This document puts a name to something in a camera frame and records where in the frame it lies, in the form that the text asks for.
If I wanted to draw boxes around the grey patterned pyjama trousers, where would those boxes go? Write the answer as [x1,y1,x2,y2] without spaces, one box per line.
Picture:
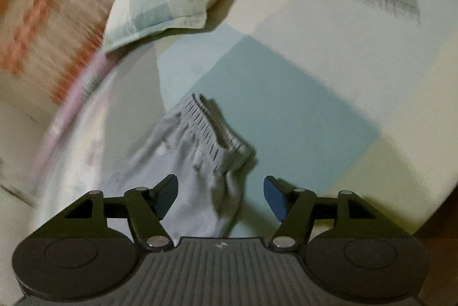
[101,93,253,242]

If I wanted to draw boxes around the patchwork pastel bed sheet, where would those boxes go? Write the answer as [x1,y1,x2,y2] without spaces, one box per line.
[32,0,458,242]

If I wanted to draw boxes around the purple floral rolled quilt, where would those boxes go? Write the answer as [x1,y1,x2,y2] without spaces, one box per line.
[33,50,112,181]

